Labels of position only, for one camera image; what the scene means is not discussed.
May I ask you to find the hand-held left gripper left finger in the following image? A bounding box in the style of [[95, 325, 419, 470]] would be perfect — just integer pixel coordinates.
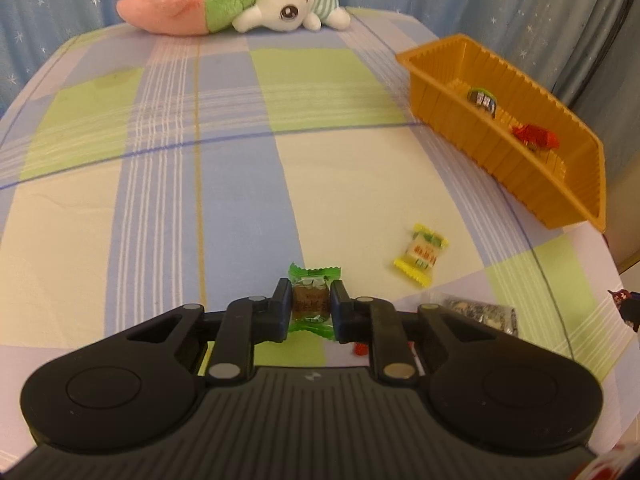
[[125, 278, 293, 386]]

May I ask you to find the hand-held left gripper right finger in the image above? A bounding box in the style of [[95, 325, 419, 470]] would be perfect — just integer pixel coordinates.
[[330, 280, 501, 386]]

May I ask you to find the small green candy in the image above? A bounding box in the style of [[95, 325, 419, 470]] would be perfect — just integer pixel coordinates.
[[287, 261, 345, 341]]

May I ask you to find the yellow candy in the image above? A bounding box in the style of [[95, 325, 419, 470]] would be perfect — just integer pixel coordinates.
[[392, 224, 450, 288]]

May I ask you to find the grey clear snack packet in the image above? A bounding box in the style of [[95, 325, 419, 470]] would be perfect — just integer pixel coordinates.
[[435, 296, 521, 337]]

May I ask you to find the orange plastic tray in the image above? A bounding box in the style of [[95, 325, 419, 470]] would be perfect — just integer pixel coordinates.
[[396, 34, 608, 233]]

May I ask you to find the large green snack packet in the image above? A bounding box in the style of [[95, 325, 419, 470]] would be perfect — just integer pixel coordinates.
[[467, 87, 499, 117]]

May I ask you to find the red orange snack packet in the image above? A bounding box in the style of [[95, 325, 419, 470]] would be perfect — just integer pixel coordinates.
[[511, 122, 560, 152]]

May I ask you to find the checked pastel tablecloth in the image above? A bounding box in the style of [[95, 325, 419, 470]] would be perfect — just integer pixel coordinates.
[[0, 7, 623, 421]]

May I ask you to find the red white printed cloth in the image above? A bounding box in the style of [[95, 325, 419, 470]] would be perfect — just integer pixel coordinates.
[[570, 447, 640, 480]]

